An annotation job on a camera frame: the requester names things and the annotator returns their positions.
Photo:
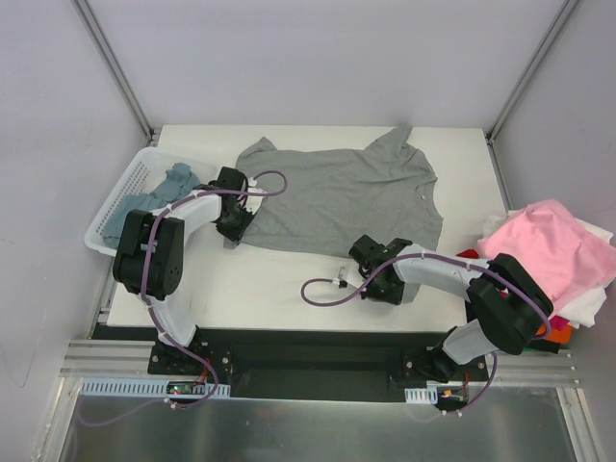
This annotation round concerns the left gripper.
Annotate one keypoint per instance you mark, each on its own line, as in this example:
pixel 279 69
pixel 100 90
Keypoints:
pixel 238 225

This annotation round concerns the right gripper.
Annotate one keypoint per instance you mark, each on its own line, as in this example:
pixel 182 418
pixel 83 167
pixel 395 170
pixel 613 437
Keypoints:
pixel 383 292

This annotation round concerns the grey t-shirt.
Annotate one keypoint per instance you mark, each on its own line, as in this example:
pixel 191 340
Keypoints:
pixel 334 197

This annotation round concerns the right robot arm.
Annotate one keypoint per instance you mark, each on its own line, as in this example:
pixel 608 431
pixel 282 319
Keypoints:
pixel 507 306

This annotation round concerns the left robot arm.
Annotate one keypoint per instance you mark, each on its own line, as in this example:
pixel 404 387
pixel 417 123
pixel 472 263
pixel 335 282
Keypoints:
pixel 149 259

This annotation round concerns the blue-grey t-shirt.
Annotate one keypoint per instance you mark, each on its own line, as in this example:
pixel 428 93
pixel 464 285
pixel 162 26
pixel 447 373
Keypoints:
pixel 179 182

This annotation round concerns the white plastic laundry basket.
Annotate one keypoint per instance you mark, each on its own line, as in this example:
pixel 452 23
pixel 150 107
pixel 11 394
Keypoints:
pixel 155 177

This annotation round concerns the pink t-shirt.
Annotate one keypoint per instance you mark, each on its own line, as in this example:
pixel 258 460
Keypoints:
pixel 561 256

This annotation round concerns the black t-shirt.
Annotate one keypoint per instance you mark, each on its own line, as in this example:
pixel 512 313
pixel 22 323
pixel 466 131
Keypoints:
pixel 539 345

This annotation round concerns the magenta t-shirt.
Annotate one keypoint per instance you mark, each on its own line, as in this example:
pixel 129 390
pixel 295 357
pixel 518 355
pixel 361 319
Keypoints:
pixel 558 323

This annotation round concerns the orange t-shirt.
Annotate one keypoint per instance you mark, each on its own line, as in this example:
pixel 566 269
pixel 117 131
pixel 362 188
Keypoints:
pixel 561 337

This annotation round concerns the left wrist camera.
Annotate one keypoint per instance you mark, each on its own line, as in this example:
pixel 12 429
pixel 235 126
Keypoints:
pixel 253 200

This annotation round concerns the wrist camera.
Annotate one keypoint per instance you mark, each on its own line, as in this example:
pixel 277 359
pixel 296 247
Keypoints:
pixel 340 280
pixel 253 200

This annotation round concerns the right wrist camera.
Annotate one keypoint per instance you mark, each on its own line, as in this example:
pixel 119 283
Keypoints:
pixel 340 280

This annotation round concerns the aluminium frame post left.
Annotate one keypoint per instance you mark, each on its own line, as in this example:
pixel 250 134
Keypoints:
pixel 91 23

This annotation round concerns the aluminium frame post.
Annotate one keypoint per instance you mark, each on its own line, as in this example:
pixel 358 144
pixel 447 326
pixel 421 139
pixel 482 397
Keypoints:
pixel 532 68
pixel 91 23

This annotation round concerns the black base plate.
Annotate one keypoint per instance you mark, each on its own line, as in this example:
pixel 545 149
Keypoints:
pixel 311 365

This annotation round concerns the right cable duct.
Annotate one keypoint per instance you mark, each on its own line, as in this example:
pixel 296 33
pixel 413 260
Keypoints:
pixel 427 395

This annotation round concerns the cable duct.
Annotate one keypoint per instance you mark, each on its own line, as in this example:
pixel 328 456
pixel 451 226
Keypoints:
pixel 151 388
pixel 427 395

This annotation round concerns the aluminium front rail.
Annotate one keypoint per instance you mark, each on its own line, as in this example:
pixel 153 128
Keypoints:
pixel 129 359

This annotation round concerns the left cable duct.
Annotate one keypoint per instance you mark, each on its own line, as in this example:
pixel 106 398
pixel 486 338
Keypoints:
pixel 151 388

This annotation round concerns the aluminium frame post right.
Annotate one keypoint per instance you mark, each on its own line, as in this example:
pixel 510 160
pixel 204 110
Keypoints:
pixel 532 68

